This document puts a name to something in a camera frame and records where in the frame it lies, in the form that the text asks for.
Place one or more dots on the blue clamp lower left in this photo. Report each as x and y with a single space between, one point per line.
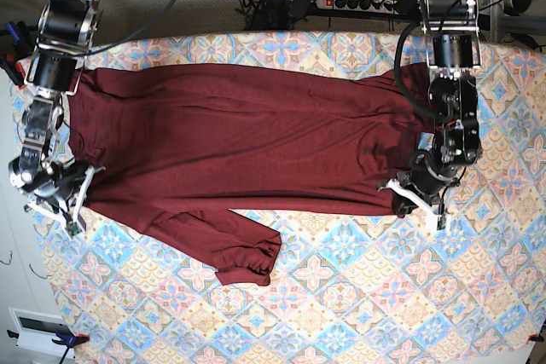
64 340

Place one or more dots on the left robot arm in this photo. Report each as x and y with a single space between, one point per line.
451 28

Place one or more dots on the orange black clamp upper left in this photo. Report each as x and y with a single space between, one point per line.
14 70

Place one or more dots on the patterned tile tablecloth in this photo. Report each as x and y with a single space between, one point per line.
345 289

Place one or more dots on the blue clamp upper left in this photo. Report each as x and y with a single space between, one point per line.
18 33

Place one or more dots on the orange clamp lower right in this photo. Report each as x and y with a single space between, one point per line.
536 338

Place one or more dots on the white power strip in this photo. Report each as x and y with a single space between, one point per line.
376 6

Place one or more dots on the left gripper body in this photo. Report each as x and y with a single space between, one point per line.
430 195

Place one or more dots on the white floor outlet box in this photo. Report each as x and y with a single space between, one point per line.
36 331

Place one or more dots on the blue clamp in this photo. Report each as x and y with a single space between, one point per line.
18 33
64 340

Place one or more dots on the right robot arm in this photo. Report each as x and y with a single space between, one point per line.
65 35

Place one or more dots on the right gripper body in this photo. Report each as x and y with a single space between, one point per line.
59 194

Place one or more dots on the maroon long-sleeve t-shirt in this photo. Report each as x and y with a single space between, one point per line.
183 150

